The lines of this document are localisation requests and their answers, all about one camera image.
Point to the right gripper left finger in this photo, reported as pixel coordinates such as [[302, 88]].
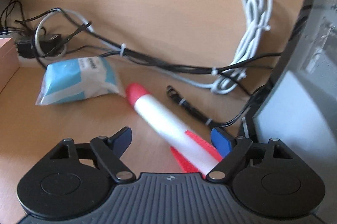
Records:
[[96, 161]]

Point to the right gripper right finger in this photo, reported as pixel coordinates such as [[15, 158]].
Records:
[[243, 160]]

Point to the red white foam rocket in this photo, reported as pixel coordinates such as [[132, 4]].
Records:
[[192, 153]]

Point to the pink cardboard box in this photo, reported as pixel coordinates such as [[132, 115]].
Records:
[[9, 62]]

